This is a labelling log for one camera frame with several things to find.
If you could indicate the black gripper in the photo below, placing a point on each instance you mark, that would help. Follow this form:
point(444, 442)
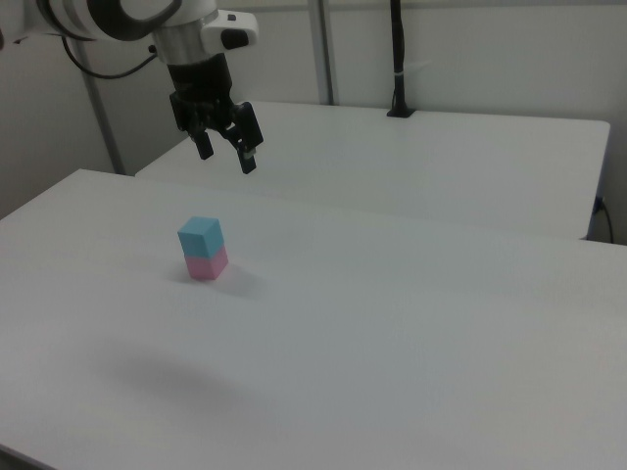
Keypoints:
point(198, 80)

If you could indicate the blue cube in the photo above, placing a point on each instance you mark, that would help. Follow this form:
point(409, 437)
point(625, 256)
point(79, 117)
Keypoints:
point(201, 237)

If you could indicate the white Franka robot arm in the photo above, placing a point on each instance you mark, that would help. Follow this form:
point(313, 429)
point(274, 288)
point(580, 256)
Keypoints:
point(98, 14)

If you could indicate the pink cube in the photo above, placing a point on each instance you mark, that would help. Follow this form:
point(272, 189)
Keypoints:
point(206, 269)

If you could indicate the white table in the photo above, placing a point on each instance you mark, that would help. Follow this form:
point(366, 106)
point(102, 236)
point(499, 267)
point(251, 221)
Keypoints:
point(392, 161)

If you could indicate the black mounting pole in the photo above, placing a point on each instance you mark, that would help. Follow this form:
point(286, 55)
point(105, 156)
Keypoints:
point(399, 49)

